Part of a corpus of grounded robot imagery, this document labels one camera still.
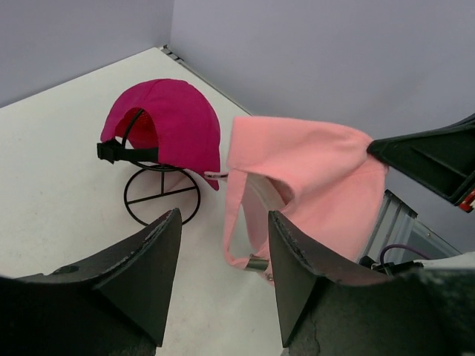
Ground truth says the magenta baseball cap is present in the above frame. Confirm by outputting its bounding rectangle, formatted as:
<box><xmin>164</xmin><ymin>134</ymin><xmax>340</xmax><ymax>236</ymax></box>
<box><xmin>97</xmin><ymin>79</ymin><xmax>220</xmax><ymax>176</ymax></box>

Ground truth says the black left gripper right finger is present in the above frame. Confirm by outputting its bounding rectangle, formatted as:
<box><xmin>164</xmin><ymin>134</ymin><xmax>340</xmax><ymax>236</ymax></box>
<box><xmin>268</xmin><ymin>211</ymin><xmax>474</xmax><ymax>355</ymax></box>

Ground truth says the aluminium frame rail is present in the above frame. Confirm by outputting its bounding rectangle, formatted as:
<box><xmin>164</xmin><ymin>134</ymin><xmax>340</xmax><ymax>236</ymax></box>
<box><xmin>361</xmin><ymin>190</ymin><xmax>460</xmax><ymax>264</ymax></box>

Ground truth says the black wire hat stand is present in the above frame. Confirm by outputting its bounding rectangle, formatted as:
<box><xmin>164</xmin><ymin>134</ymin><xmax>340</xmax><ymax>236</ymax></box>
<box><xmin>118</xmin><ymin>107</ymin><xmax>202</xmax><ymax>228</ymax></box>

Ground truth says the light pink baseball cap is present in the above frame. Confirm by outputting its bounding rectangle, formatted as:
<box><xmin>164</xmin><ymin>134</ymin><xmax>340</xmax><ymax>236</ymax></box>
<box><xmin>223</xmin><ymin>116</ymin><xmax>387</xmax><ymax>283</ymax></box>

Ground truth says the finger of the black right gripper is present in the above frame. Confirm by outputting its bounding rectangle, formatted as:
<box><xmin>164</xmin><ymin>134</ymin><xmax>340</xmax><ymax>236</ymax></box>
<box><xmin>367</xmin><ymin>115</ymin><xmax>474</xmax><ymax>206</ymax></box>

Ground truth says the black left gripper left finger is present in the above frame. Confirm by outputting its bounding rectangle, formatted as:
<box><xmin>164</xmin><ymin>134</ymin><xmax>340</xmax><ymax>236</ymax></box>
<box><xmin>1</xmin><ymin>209</ymin><xmax>182</xmax><ymax>355</ymax></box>

